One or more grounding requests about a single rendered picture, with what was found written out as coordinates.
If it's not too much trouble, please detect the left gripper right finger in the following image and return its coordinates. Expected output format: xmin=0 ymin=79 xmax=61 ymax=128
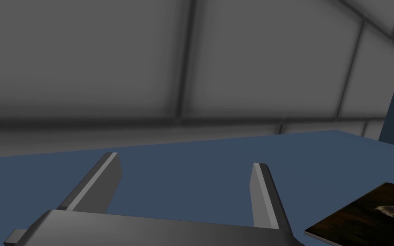
xmin=249 ymin=162 xmax=293 ymax=234

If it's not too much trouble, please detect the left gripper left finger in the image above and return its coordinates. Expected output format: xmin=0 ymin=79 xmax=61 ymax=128
xmin=56 ymin=152 xmax=123 ymax=215

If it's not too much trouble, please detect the dark picture on wall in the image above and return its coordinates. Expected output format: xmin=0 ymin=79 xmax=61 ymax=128
xmin=303 ymin=182 xmax=394 ymax=246

